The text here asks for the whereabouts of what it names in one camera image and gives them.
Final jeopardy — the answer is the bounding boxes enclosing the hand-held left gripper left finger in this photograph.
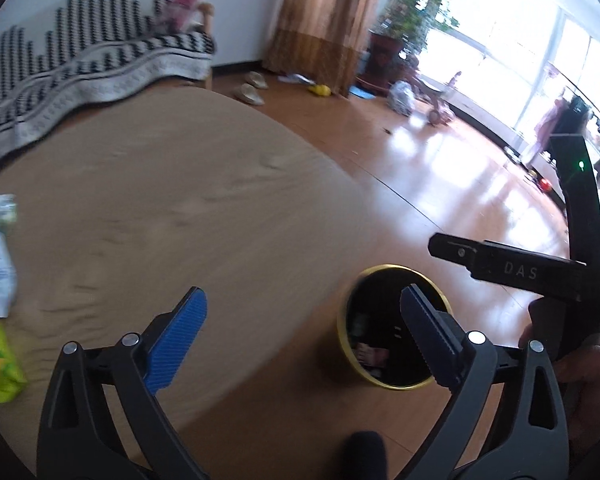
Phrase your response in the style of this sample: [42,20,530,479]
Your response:
[36,286,211,480]

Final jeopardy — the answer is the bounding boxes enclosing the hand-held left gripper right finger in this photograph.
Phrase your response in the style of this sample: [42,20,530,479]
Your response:
[399,284,572,480]

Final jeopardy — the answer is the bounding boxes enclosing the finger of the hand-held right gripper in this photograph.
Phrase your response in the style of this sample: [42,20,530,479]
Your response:
[428,232,486,278]

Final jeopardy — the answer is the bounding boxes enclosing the black gold-rimmed trash can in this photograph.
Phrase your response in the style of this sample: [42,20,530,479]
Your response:
[336,264,453,390]

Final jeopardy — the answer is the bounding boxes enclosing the person's right hand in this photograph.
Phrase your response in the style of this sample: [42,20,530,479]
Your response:
[554,333,600,461]

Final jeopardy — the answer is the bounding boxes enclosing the pink child tricycle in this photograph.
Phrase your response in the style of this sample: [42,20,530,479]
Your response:
[412,71,461,127]

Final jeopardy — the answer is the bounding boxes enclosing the hanging pink garment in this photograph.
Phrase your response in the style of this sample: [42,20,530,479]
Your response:
[525,87,566,171]

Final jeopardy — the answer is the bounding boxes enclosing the clear plastic bag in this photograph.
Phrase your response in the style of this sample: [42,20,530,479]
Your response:
[387,80,417,117]

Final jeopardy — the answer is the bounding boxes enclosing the hanging black garment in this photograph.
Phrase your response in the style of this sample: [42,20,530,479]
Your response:
[555,95,588,136]

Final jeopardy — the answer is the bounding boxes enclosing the large glass window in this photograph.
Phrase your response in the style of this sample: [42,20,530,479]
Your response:
[425,0,600,161]

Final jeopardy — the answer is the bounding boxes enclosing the potted green plant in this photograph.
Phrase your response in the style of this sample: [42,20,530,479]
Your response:
[367,0,466,82]

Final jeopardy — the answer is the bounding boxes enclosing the brown curtain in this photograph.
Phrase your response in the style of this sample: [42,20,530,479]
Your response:
[262,0,388,98]

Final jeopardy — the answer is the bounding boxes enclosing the black white houndstooth blanket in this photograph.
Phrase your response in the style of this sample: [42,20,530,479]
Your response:
[0,0,216,181]

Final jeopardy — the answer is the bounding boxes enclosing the wooden sofa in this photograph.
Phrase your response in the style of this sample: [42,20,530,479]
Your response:
[198,2,216,86]

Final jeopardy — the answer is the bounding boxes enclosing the pink flower bundle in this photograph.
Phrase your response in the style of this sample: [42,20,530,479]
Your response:
[152,0,211,31]

